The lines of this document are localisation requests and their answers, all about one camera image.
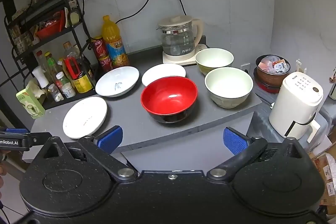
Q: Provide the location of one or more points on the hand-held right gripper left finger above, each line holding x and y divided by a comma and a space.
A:
110, 138

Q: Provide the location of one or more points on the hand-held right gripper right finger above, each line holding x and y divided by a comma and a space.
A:
235, 141

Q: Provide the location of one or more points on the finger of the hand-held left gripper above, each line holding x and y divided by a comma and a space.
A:
39, 138
17, 131

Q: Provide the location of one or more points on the white plate small grey marks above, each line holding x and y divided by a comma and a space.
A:
84, 113

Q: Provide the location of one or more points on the white plate blue script print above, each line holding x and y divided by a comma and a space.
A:
123, 77

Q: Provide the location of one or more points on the green tissue box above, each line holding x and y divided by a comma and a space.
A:
27, 103

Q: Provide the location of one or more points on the white bowl grey outside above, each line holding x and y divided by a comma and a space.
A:
228, 87

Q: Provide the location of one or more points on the small white label jar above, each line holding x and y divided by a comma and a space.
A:
69, 90

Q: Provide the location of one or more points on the white spray bottle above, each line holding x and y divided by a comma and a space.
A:
40, 76

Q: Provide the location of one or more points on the small clear bottle pale cap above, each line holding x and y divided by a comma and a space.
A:
61, 81

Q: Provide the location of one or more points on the red pot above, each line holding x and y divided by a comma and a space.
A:
263, 87

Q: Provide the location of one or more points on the dark sauce bottle yellow label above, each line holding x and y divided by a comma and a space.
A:
83, 82

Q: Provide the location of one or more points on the red and black bowl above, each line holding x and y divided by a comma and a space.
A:
169, 108

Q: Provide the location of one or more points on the white air fryer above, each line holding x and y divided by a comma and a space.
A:
294, 108

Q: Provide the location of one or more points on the tall clear bottle yellow cap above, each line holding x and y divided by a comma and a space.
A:
52, 66

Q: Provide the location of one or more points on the brown bowl with packets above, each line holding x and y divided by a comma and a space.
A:
270, 74

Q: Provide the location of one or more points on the white plate dark emblem print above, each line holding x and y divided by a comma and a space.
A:
162, 72

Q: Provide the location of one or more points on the white bowl green outside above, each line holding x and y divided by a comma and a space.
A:
214, 57

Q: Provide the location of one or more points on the orange juice bottle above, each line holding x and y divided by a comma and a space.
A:
113, 48

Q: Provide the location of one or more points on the cardboard box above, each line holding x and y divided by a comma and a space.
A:
324, 174

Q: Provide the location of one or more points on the white kettle base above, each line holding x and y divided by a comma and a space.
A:
173, 59

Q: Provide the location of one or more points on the red basket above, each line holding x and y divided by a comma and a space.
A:
50, 28

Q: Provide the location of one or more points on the black metal rack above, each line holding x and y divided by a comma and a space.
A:
78, 29

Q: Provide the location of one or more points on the glass electric kettle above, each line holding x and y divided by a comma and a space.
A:
179, 37

